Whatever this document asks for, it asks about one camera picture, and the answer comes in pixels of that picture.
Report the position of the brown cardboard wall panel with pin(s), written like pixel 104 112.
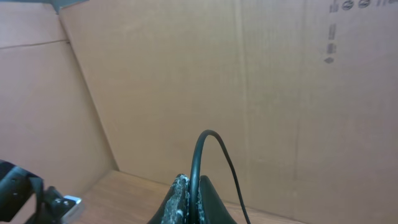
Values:
pixel 304 94

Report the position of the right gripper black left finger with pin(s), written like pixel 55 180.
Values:
pixel 174 208

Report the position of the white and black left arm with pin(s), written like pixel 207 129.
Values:
pixel 17 186

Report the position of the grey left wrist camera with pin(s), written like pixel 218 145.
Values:
pixel 59 209

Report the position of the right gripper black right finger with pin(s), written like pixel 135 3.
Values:
pixel 211 209

